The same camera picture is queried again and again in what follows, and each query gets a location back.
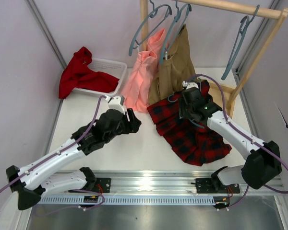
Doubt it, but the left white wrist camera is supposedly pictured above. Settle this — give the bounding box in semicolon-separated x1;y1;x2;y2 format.
105;95;125;114

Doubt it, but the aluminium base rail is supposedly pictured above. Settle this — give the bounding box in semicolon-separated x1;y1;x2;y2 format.
38;170;285;196

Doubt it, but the pink skirt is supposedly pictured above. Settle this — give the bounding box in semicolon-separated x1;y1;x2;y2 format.
121;28;167;113

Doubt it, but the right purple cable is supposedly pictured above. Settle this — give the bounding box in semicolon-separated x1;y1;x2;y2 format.
186;73;288;194

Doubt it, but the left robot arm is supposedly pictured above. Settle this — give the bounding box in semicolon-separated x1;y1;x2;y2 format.
6;108;142;210

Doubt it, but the white slotted cable duct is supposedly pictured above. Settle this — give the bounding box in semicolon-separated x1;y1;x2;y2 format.
39;195;229;206

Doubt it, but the blue hanger holding tan skirt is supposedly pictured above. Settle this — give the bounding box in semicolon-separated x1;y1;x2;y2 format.
159;1;192;64

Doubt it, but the tan skirt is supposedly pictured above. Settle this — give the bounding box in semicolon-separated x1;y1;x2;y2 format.
148;24;195;105

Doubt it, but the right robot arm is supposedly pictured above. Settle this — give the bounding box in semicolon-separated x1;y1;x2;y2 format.
179;87;282;190

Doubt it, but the wooden clothes rack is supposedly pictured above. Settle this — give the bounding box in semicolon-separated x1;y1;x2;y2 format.
139;0;288;118

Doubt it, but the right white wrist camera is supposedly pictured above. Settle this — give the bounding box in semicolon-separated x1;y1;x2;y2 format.
182;81;199;90

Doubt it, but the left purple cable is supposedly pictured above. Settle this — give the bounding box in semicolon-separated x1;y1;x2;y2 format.
0;95;111;215

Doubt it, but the white plastic basket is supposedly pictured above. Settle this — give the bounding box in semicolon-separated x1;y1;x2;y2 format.
72;57;127;97

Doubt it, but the red navy plaid skirt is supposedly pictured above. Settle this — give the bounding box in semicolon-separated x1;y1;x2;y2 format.
147;92;232;166

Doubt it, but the red garment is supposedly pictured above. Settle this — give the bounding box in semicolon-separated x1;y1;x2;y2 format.
59;46;119;99

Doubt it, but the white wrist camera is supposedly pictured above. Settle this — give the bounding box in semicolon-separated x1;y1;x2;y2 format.
105;95;125;114
182;81;199;90

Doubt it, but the purple cable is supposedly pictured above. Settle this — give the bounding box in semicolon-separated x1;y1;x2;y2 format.
0;95;111;215
186;73;288;194

